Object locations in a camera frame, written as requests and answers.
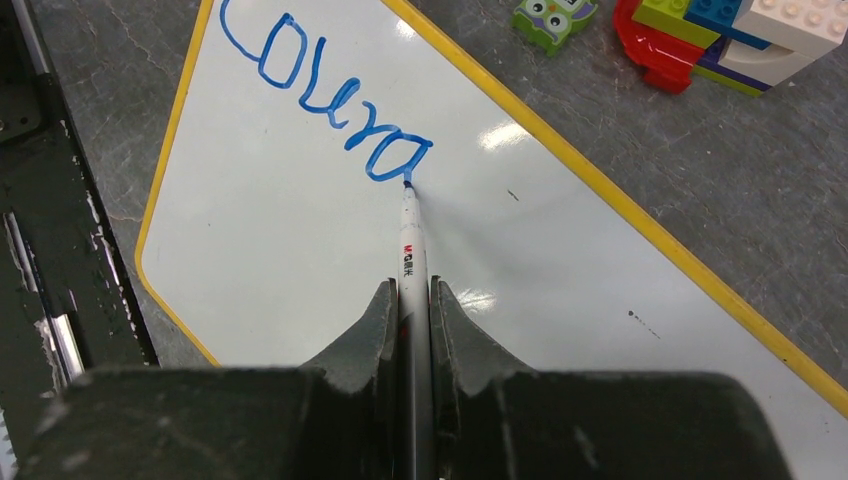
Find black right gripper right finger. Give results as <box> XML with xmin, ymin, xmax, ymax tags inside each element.
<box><xmin>430</xmin><ymin>277</ymin><xmax>791</xmax><ymax>479</ymax></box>

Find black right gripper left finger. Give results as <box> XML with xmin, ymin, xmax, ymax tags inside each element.
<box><xmin>17</xmin><ymin>279</ymin><xmax>398</xmax><ymax>479</ymax></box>

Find blue whiteboard marker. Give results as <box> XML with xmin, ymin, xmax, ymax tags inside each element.
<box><xmin>397</xmin><ymin>180</ymin><xmax>438</xmax><ymax>479</ymax></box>

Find yellow framed whiteboard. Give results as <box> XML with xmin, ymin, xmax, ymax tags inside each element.
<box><xmin>135</xmin><ymin>1</ymin><xmax>847</xmax><ymax>479</ymax></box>

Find green owl toy block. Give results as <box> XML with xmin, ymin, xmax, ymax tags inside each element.
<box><xmin>511</xmin><ymin>0</ymin><xmax>598</xmax><ymax>57</ymax></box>

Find red toy boat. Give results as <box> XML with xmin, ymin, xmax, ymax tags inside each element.
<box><xmin>612</xmin><ymin>0</ymin><xmax>705</xmax><ymax>94</ymax></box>

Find lime green toy brick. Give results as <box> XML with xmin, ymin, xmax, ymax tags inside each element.
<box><xmin>631</xmin><ymin>0</ymin><xmax>720</xmax><ymax>49</ymax></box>

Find blue toy brick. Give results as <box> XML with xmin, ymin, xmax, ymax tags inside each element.
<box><xmin>684</xmin><ymin>0</ymin><xmax>771</xmax><ymax>50</ymax></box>

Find white toy brick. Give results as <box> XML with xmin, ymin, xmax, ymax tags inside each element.
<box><xmin>719</xmin><ymin>0</ymin><xmax>847</xmax><ymax>86</ymax></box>

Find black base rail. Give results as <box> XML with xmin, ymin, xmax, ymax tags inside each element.
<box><xmin>1</xmin><ymin>1</ymin><xmax>157</xmax><ymax>479</ymax></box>

